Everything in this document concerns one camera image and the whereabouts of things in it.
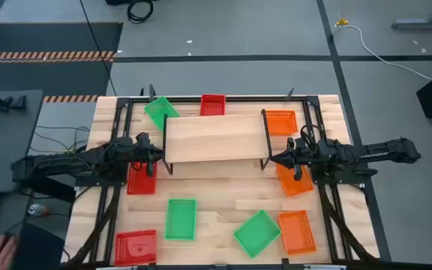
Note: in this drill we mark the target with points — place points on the silver drink can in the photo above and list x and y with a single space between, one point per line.
36 210

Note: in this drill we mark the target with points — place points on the orange plastic basket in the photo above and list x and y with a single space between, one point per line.
281 122
297 232
294 183

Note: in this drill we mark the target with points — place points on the green plastic basket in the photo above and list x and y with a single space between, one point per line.
180 219
159 110
257 233

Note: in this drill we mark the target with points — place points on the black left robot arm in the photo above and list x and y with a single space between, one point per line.
69 165

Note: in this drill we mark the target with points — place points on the black floor mat hazard stripes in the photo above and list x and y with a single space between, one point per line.
51 37

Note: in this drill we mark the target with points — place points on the grey desk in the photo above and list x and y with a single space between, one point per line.
6 150

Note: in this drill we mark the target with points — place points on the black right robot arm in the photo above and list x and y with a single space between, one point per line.
381 150

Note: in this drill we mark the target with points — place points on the yellow plug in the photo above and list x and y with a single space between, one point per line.
342 22

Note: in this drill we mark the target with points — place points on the wooden shelf with black legs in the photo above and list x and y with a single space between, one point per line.
216 138

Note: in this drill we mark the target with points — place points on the red plastic basket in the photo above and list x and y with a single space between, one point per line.
141 183
213 105
135 247

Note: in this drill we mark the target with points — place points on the black table clamp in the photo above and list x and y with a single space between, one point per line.
290 93
152 93

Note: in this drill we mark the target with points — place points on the grey metal floor frame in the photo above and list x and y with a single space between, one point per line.
418 24

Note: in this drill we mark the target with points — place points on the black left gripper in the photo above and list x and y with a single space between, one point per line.
146 150

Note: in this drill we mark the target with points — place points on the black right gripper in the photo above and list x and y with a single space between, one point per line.
306 155

